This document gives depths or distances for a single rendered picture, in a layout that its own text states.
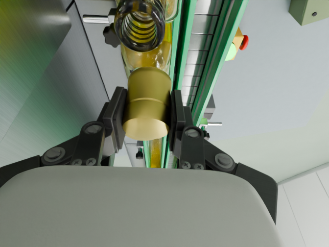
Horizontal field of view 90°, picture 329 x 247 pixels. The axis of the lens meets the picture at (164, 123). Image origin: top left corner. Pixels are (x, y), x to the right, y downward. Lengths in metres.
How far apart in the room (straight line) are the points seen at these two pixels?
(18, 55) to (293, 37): 0.65
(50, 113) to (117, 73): 0.24
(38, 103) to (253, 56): 0.60
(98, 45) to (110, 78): 0.10
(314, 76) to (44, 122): 0.84
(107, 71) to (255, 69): 0.50
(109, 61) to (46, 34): 0.23
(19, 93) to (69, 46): 0.18
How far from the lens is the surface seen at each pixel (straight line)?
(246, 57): 0.65
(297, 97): 0.93
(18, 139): 0.26
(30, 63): 0.23
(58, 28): 0.28
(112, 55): 0.45
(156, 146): 0.83
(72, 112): 0.36
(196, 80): 0.49
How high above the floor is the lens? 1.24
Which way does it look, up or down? 34 degrees down
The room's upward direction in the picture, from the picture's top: 180 degrees counter-clockwise
